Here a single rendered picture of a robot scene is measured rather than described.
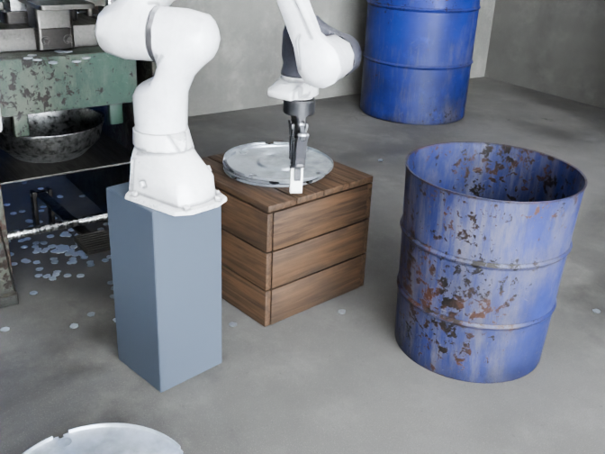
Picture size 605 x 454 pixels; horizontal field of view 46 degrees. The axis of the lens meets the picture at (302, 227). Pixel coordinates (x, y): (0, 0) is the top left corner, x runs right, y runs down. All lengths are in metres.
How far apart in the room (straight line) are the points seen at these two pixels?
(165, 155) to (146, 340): 0.44
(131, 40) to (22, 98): 0.61
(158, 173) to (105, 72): 0.64
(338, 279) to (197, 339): 0.53
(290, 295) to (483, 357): 0.53
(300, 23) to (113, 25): 0.37
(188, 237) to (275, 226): 0.31
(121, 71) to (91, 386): 0.86
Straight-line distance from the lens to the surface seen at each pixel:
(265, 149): 2.08
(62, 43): 2.09
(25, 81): 2.02
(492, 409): 1.75
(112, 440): 1.23
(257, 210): 1.81
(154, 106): 1.49
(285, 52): 1.65
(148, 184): 1.53
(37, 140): 2.16
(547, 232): 1.66
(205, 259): 1.63
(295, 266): 1.92
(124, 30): 1.49
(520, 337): 1.78
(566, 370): 1.95
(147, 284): 1.60
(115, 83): 2.10
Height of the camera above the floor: 1.03
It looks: 24 degrees down
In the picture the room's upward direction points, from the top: 3 degrees clockwise
